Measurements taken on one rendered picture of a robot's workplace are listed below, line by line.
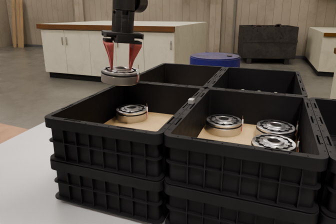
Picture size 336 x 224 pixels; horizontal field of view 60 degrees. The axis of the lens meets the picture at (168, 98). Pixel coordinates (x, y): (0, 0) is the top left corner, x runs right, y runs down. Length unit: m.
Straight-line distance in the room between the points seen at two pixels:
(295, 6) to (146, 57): 4.72
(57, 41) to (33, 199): 4.73
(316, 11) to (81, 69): 5.77
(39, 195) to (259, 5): 7.70
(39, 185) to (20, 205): 0.09
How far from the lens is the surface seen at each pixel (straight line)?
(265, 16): 8.19
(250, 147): 0.55
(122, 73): 0.76
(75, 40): 5.24
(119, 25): 0.77
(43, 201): 0.85
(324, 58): 6.13
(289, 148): 0.74
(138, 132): 0.60
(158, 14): 8.73
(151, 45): 4.52
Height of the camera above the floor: 1.16
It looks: 17 degrees down
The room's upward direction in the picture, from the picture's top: straight up
